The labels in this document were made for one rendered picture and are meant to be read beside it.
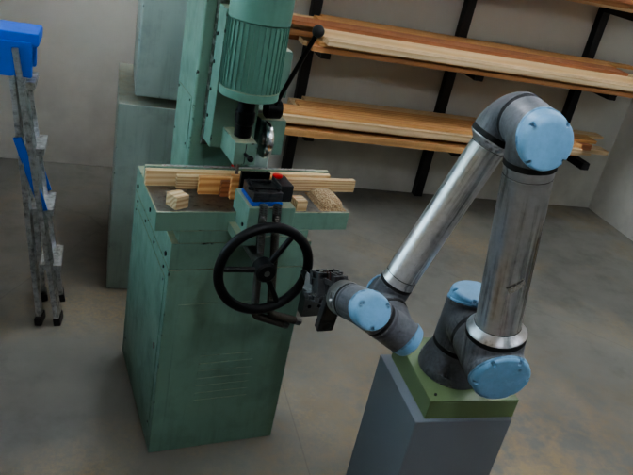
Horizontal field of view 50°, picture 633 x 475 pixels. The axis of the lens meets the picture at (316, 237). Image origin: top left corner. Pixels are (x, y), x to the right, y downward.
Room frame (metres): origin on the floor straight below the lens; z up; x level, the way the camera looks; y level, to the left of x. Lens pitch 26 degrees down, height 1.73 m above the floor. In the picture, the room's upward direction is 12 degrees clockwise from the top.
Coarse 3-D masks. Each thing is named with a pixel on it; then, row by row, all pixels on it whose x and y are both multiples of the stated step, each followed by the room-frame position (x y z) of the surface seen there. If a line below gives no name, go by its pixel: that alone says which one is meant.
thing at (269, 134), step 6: (264, 126) 2.11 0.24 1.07; (270, 126) 2.10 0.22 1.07; (264, 132) 2.11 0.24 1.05; (270, 132) 2.08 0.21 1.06; (258, 138) 2.13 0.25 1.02; (264, 138) 2.10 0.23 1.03; (270, 138) 2.07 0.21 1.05; (264, 144) 2.09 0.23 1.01; (270, 144) 2.07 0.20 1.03; (258, 150) 2.12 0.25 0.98; (264, 150) 2.08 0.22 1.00; (270, 150) 2.07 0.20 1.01; (264, 156) 2.09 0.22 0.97
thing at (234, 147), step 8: (224, 128) 2.00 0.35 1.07; (232, 128) 2.01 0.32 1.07; (224, 136) 1.98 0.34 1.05; (232, 136) 1.94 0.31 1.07; (224, 144) 1.97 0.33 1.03; (232, 144) 1.91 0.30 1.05; (240, 144) 1.90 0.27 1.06; (248, 144) 1.91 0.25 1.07; (256, 144) 1.92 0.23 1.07; (224, 152) 1.96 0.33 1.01; (232, 152) 1.90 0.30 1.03; (240, 152) 1.90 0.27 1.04; (248, 152) 1.91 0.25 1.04; (232, 160) 1.89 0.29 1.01; (240, 160) 1.90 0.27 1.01
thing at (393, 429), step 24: (384, 360) 1.72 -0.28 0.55; (384, 384) 1.68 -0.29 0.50; (384, 408) 1.64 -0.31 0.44; (408, 408) 1.52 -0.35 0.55; (360, 432) 1.74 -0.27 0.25; (384, 432) 1.60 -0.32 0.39; (408, 432) 1.49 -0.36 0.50; (432, 432) 1.49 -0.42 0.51; (456, 432) 1.51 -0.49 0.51; (480, 432) 1.54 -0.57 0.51; (504, 432) 1.57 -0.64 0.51; (360, 456) 1.69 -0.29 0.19; (384, 456) 1.56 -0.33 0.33; (408, 456) 1.47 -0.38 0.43; (432, 456) 1.50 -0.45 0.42; (456, 456) 1.52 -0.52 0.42; (480, 456) 1.55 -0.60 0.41
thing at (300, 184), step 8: (176, 176) 1.86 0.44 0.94; (184, 176) 1.86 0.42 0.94; (192, 176) 1.88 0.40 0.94; (176, 184) 1.86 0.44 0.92; (184, 184) 1.86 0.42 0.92; (192, 184) 1.88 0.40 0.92; (296, 184) 2.04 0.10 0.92; (304, 184) 2.05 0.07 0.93; (312, 184) 2.06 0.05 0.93; (320, 184) 2.08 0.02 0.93; (328, 184) 2.09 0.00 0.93; (336, 184) 2.10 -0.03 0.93; (344, 184) 2.12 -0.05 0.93; (352, 184) 2.13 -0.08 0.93
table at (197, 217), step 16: (144, 192) 1.83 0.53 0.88; (160, 192) 1.80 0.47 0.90; (192, 192) 1.85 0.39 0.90; (160, 208) 1.70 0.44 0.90; (192, 208) 1.74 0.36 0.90; (208, 208) 1.77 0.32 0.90; (224, 208) 1.79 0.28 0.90; (160, 224) 1.68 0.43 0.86; (176, 224) 1.70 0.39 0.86; (192, 224) 1.73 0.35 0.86; (208, 224) 1.75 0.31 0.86; (224, 224) 1.77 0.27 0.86; (304, 224) 1.89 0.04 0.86; (320, 224) 1.91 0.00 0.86; (336, 224) 1.94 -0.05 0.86
